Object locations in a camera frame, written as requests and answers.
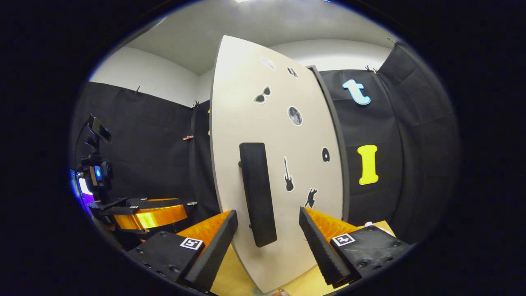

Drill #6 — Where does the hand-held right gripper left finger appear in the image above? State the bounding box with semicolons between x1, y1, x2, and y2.
126;210;239;292

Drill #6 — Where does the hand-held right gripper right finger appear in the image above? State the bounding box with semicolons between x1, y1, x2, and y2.
298;207;413;287

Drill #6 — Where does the black cabinet door handle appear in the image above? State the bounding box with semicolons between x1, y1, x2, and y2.
238;142;278;248

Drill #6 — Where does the black backdrop cloth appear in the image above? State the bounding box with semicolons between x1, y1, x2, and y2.
71;41;460;247

